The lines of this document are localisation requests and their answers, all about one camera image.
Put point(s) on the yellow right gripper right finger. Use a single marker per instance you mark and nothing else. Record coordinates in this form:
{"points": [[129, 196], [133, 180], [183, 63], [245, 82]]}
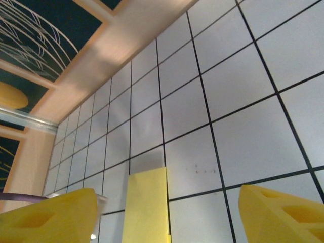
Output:
{"points": [[283, 220]]}

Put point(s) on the yellow cloth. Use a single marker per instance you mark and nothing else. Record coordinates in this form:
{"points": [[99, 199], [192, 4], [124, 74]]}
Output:
{"points": [[144, 202]]}

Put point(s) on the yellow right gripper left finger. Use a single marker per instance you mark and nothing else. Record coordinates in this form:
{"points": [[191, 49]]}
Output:
{"points": [[38, 222]]}

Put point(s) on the aluminium corner post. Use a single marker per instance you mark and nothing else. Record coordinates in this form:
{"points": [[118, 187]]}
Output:
{"points": [[38, 124]]}

